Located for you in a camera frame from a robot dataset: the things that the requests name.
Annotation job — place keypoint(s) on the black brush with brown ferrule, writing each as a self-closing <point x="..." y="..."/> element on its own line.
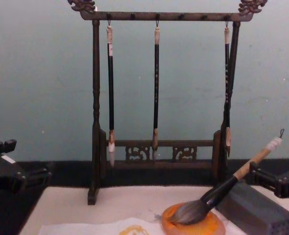
<point x="156" y="85"/>

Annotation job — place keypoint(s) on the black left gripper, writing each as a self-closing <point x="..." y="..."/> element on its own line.
<point x="5" y="171"/>

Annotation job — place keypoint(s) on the dark wooden brush rack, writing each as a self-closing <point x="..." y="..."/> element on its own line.
<point x="95" y="98"/>

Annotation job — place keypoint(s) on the black brush with white collar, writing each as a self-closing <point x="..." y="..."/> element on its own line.
<point x="110" y="85"/>

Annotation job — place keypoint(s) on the dark grey rectangular block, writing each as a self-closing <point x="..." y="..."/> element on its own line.
<point x="252" y="208"/>

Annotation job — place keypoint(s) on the black brush with dark tip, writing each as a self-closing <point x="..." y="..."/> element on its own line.
<point x="227" y="73"/>

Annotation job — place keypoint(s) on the beige felt mat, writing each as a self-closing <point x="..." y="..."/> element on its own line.
<point x="68" y="208"/>

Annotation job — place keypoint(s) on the orange ink dish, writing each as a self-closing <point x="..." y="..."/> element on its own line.
<point x="169" y="213"/>

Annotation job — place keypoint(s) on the white paper with yellow stain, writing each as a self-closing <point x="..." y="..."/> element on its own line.
<point x="98" y="227"/>

